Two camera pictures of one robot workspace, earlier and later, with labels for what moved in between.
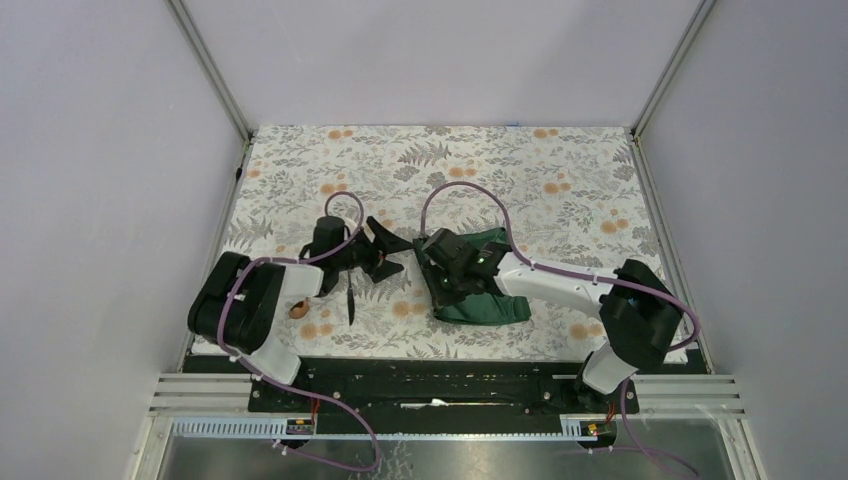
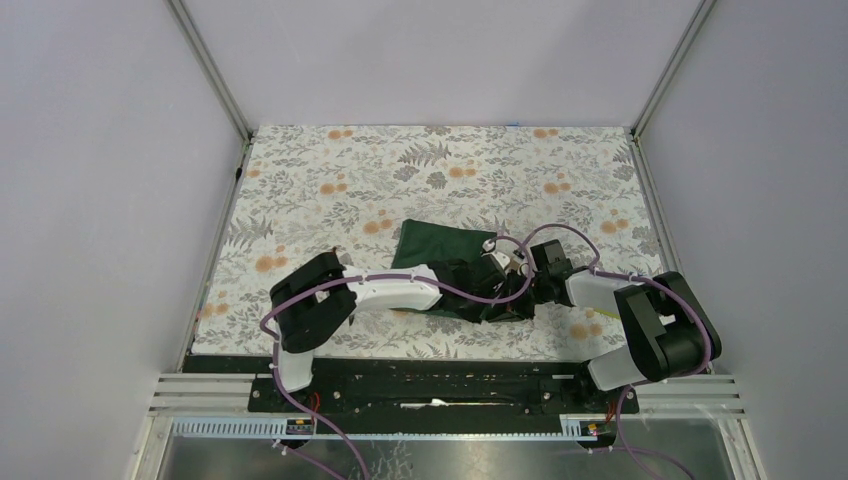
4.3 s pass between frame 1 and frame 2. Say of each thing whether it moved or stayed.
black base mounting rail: stayed
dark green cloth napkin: moved
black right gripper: moved
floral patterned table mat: stayed
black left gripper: moved
